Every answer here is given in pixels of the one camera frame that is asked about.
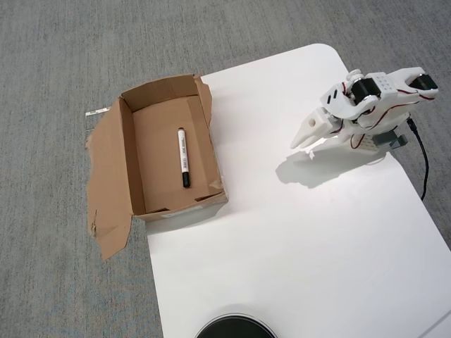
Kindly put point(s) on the white holed gripper finger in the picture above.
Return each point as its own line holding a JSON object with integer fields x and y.
{"x": 311, "y": 128}

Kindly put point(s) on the white gripper body with slots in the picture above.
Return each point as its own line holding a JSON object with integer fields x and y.
{"x": 312, "y": 126}

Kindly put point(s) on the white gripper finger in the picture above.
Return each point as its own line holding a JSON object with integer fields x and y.
{"x": 326, "y": 135}

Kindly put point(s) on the white marker pen black cap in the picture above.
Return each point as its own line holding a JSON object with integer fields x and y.
{"x": 184, "y": 158}

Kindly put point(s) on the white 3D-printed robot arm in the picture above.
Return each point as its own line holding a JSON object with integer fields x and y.
{"x": 385, "y": 84}

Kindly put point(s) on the open brown cardboard box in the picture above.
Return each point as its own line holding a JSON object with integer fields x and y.
{"x": 155, "y": 158}

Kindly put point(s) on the grey table clamp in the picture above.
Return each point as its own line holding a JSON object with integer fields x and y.
{"x": 387, "y": 138}

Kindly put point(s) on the black round disc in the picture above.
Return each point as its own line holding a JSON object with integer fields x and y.
{"x": 236, "y": 327}

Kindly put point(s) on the white paper strip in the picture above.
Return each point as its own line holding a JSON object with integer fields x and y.
{"x": 97, "y": 112}

